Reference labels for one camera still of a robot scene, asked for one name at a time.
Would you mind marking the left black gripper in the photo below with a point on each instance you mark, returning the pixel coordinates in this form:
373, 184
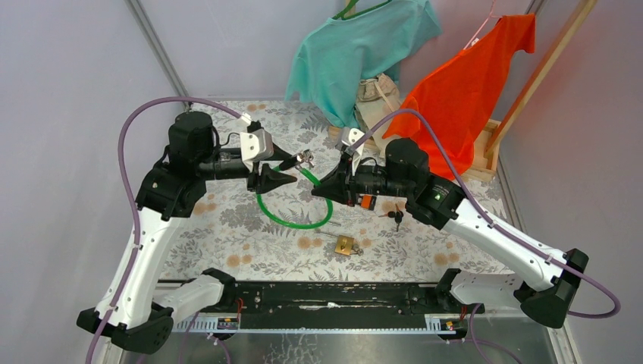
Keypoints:
269, 179

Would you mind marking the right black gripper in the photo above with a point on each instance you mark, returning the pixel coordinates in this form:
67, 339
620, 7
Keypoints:
340, 185

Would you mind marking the brass padlock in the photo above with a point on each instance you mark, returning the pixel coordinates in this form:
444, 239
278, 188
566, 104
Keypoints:
343, 242

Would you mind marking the small silver keys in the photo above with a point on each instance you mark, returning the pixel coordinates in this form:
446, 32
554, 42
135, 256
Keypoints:
356, 249

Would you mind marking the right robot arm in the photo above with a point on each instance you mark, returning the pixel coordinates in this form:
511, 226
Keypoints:
540, 283

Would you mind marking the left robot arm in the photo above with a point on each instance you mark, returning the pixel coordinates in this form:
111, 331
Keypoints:
129, 315

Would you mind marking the orange black padlock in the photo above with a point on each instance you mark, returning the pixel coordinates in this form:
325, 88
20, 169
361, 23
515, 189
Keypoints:
368, 202

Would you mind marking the floral table cloth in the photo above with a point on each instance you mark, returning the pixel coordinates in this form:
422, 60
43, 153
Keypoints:
228, 231

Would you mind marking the black head keys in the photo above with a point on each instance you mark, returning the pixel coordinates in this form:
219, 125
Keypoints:
397, 215

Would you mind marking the beige cloth bag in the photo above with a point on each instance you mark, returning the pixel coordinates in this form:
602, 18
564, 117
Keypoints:
376, 98

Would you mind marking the teal t-shirt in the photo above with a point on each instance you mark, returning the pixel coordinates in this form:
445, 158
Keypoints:
330, 61

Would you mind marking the wooden clothes rack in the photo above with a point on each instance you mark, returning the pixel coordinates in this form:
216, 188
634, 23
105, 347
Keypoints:
561, 25

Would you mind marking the orange t-shirt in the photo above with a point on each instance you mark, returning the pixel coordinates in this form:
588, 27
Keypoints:
459, 97

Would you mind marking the green hanger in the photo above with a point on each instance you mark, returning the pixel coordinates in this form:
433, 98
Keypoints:
350, 10

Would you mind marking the pink hanger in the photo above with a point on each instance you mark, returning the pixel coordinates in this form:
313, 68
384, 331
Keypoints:
477, 35

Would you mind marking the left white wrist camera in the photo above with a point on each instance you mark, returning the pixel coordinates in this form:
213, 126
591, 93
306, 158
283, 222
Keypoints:
256, 143

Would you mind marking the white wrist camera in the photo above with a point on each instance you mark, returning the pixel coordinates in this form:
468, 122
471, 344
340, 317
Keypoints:
256, 143
346, 140

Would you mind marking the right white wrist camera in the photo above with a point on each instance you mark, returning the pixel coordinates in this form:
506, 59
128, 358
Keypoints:
346, 140

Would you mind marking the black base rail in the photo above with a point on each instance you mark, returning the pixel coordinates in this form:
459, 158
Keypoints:
339, 306

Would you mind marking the aluminium frame profile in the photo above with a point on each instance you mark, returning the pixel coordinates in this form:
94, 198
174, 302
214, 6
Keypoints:
148, 31

